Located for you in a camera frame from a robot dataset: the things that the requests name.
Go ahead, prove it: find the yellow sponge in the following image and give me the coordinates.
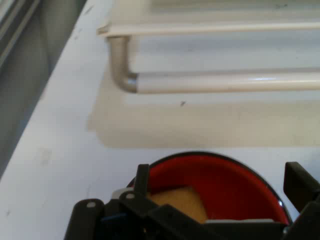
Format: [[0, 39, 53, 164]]
[[146, 185, 208, 225]]

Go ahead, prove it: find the red bowl with black rim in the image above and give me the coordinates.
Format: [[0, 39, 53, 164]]
[[126, 151, 293, 225]]

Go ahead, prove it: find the white dish rack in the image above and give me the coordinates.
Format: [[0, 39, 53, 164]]
[[96, 0, 320, 95]]

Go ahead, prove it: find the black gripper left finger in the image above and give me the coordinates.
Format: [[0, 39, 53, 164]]
[[64, 163, 208, 240]]

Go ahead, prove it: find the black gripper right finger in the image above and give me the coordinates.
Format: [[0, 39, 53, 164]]
[[282, 161, 320, 240]]

